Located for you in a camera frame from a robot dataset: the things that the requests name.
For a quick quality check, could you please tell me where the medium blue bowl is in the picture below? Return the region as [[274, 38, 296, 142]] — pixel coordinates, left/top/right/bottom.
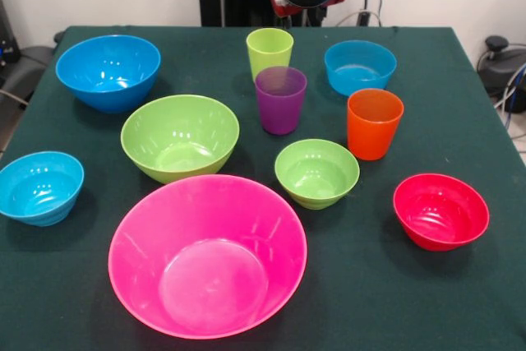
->
[[323, 39, 398, 98]]

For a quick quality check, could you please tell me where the lime green cup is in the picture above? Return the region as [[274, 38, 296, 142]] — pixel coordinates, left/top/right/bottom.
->
[[246, 28, 295, 82]]

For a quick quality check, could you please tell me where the small red-pink bowl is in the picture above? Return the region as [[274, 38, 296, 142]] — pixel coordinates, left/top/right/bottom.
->
[[392, 173, 491, 252]]

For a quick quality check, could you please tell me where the purple cup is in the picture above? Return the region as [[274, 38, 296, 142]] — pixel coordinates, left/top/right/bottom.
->
[[254, 66, 308, 136]]

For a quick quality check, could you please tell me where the dark green table cloth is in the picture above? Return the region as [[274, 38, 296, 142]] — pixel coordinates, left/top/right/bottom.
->
[[0, 25, 526, 351]]

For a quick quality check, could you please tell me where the orange cup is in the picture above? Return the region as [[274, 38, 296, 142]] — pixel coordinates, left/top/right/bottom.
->
[[346, 88, 405, 162]]

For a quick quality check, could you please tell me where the large pink bowl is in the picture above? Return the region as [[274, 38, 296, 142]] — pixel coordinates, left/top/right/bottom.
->
[[108, 173, 309, 340]]

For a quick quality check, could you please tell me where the large blue bowl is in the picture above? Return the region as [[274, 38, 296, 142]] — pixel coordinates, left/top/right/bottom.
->
[[55, 35, 162, 114]]

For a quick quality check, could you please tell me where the black wheel base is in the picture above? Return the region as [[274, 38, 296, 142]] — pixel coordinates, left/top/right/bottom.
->
[[0, 30, 67, 122], [479, 35, 526, 113]]

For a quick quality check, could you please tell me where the large green bowl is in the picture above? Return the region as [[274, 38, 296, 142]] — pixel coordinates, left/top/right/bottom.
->
[[120, 94, 241, 185]]

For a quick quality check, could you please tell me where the small green bowl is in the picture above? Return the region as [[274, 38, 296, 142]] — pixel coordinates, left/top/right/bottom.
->
[[274, 138, 361, 210]]

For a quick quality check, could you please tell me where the small light blue bowl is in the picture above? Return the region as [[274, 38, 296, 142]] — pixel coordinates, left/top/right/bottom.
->
[[0, 150, 85, 228]]

